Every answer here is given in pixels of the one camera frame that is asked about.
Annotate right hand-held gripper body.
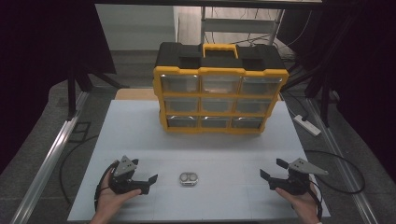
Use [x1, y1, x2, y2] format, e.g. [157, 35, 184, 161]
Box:
[268, 157, 330, 196]

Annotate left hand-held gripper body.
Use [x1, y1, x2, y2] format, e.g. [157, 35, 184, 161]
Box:
[108, 154, 150, 196]

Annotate small silver metal tin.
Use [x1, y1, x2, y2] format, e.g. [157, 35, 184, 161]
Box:
[178, 172, 199, 187]

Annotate clear plastic drawer bin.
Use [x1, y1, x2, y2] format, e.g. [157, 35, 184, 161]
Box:
[241, 76, 284, 96]

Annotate yellow black organizer cabinet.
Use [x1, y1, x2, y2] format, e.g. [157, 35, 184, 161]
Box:
[152, 41, 290, 135]

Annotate person's right hand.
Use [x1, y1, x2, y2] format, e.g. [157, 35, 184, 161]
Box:
[275, 182, 321, 220]

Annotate person's left hand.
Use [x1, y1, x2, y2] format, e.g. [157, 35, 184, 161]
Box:
[92, 169, 143, 219]

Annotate white power strip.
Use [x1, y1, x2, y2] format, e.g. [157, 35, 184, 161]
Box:
[292, 114, 322, 137]

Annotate wooden board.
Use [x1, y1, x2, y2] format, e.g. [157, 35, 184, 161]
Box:
[115, 88, 160, 101]

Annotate black tripod stand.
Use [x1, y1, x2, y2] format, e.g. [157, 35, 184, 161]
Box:
[66, 66, 129, 120]
[281, 62, 340, 129]

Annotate rows of clear plastic drawers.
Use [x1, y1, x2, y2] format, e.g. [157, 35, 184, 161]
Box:
[160, 74, 273, 129]

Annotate black curtain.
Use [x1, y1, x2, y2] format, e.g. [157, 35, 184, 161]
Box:
[0, 0, 118, 175]
[276, 0, 396, 181]

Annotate grey metal rack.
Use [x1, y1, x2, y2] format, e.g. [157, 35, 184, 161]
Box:
[200, 7, 286, 46]

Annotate right hand-held gripper cable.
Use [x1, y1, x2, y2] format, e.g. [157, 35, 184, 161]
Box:
[307, 180, 323, 220]

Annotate hand-held gripper cable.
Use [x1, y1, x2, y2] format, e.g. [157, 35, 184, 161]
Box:
[93, 160, 120, 213]
[307, 180, 323, 220]

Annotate left hand-held gripper cable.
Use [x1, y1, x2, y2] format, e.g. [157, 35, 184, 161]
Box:
[93, 160, 120, 213]

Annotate aluminium floor rail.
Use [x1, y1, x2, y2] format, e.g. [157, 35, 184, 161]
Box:
[306, 97, 379, 224]
[8, 91, 92, 224]

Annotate black floor cable loop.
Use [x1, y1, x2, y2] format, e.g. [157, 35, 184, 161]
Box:
[303, 149, 366, 195]

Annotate yellow carry handle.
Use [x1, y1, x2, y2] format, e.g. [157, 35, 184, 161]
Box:
[202, 43, 240, 60]

